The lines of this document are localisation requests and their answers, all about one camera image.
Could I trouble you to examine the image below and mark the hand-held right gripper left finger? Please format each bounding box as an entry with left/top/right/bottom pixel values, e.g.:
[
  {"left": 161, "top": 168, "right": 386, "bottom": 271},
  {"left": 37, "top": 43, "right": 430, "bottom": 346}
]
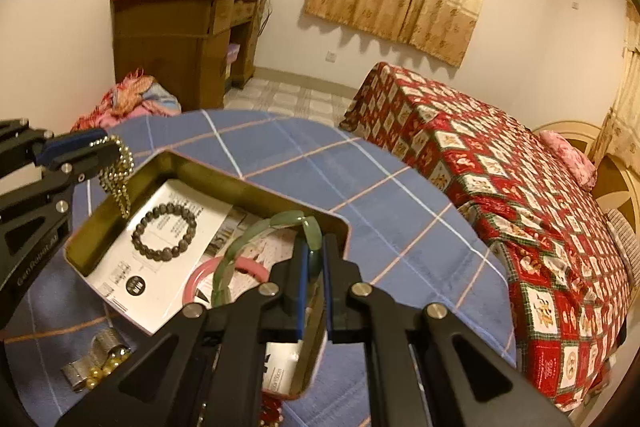
[{"left": 54, "top": 234, "right": 311, "bottom": 427}]

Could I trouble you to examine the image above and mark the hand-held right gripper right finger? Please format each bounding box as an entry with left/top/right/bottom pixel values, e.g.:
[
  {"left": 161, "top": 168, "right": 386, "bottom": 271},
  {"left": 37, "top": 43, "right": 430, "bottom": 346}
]
[{"left": 322, "top": 233, "right": 576, "bottom": 427}]

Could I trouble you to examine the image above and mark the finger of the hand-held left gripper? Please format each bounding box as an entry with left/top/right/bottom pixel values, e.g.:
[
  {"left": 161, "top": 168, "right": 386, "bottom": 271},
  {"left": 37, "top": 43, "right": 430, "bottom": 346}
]
[
  {"left": 0, "top": 141, "right": 122, "bottom": 329},
  {"left": 0, "top": 118, "right": 109, "bottom": 182}
]

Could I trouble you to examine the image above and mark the metal ball chain necklace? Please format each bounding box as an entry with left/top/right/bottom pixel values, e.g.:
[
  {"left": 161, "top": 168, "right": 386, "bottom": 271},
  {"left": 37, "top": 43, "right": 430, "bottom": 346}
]
[{"left": 97, "top": 134, "right": 136, "bottom": 218}]

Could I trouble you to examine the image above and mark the green jade bangle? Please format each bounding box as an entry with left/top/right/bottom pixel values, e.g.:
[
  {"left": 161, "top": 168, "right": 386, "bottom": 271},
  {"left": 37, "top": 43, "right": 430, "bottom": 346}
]
[{"left": 210, "top": 210, "right": 325, "bottom": 308}]

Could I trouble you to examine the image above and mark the rectangular metal tin box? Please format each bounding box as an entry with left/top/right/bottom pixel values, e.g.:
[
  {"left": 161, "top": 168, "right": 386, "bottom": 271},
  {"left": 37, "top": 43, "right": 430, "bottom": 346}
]
[{"left": 65, "top": 150, "right": 351, "bottom": 395}]

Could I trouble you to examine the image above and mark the silver mesh bracelet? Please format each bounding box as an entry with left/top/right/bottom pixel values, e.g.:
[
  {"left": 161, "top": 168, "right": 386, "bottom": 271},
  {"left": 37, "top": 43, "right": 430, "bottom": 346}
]
[{"left": 61, "top": 327, "right": 133, "bottom": 393}]

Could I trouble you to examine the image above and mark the pile of colourful clothes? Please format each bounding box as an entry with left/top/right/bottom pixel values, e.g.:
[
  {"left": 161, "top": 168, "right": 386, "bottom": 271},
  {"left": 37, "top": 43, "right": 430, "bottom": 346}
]
[{"left": 70, "top": 68, "right": 182, "bottom": 132}]

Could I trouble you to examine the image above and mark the white printed card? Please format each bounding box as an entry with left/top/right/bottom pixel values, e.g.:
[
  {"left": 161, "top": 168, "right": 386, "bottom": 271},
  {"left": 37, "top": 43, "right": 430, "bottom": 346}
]
[{"left": 262, "top": 341, "right": 306, "bottom": 395}]

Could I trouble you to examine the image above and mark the printed magazine page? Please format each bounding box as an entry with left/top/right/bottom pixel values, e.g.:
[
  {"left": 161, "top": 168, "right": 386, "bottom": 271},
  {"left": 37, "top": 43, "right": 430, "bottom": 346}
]
[{"left": 202, "top": 207, "right": 301, "bottom": 273}]

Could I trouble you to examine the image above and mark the white printed leaflet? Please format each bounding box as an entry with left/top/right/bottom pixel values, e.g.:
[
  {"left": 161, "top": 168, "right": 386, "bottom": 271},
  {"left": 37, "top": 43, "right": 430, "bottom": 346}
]
[{"left": 87, "top": 178, "right": 233, "bottom": 335}]

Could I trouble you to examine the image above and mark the pink bangle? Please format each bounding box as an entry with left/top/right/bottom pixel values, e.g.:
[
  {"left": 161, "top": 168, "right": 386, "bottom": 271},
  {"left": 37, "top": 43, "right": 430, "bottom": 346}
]
[{"left": 183, "top": 255, "right": 271, "bottom": 308}]

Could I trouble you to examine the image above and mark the blue plaid tablecloth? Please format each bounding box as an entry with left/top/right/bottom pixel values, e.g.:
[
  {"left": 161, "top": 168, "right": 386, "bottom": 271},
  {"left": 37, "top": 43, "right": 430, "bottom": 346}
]
[{"left": 0, "top": 109, "right": 516, "bottom": 427}]

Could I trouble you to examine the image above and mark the brown wooden desk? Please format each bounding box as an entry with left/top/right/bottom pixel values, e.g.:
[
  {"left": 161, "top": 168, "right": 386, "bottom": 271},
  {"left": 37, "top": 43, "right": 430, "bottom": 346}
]
[{"left": 110, "top": 0, "right": 266, "bottom": 110}]

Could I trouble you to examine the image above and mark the bed with red patterned quilt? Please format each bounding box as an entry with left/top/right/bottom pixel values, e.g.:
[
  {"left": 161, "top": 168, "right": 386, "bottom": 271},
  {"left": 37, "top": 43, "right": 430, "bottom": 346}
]
[{"left": 340, "top": 62, "right": 633, "bottom": 413}]

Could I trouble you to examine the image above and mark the pink pillow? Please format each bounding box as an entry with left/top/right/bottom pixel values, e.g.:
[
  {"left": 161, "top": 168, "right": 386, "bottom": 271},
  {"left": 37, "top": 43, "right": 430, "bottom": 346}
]
[{"left": 539, "top": 130, "right": 597, "bottom": 192}]

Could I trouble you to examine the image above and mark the striped cloth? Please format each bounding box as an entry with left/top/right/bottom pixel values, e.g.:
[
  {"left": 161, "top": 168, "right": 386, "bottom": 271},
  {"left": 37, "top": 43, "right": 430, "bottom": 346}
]
[{"left": 605, "top": 208, "right": 640, "bottom": 288}]

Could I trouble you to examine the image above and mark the beige wooden headboard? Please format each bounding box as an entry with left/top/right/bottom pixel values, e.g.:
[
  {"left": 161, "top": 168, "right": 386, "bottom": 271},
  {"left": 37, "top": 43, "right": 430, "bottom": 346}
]
[{"left": 530, "top": 121, "right": 640, "bottom": 258}]

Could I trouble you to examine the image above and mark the narrow beige patterned curtain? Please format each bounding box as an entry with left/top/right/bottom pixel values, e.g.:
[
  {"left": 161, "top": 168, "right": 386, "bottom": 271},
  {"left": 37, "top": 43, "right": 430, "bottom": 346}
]
[{"left": 587, "top": 0, "right": 640, "bottom": 168}]

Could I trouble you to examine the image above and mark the dark bead bracelet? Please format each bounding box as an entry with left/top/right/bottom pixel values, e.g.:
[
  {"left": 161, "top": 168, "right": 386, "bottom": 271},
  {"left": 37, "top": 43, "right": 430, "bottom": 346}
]
[{"left": 130, "top": 203, "right": 197, "bottom": 264}]

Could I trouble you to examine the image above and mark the red bead bracelet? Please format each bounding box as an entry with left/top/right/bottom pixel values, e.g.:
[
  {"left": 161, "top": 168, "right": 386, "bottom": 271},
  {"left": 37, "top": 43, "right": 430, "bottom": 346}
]
[{"left": 257, "top": 394, "right": 286, "bottom": 427}]

